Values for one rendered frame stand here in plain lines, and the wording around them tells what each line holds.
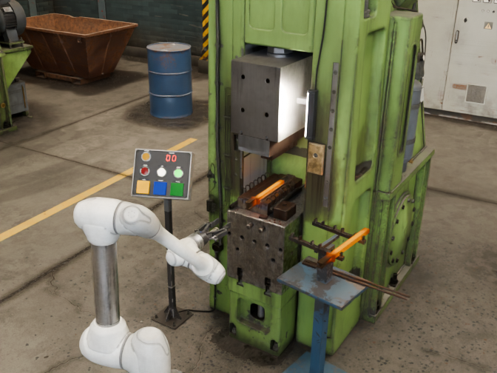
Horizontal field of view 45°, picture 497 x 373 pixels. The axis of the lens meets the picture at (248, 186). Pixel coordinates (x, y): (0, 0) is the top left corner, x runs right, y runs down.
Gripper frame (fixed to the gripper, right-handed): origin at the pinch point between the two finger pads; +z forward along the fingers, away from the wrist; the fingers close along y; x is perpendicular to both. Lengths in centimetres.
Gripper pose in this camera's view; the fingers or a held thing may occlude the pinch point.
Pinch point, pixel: (221, 224)
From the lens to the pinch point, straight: 309.1
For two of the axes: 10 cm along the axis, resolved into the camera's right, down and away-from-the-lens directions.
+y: 8.4, 2.4, -4.8
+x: 0.2, -9.1, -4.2
